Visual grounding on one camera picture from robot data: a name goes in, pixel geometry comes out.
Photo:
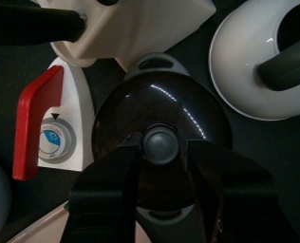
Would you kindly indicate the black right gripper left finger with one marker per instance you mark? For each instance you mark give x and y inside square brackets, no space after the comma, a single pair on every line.
[102,196]

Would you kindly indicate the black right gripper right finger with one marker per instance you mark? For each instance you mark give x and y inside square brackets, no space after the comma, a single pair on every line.
[249,202]

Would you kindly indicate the dark glass pot lid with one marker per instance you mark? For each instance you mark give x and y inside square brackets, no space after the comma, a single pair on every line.
[157,104]

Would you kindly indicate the black glass pot lid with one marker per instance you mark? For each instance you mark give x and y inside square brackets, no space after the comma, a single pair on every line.
[157,61]

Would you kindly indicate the pale pink board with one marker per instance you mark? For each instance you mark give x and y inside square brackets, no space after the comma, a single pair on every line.
[42,228]

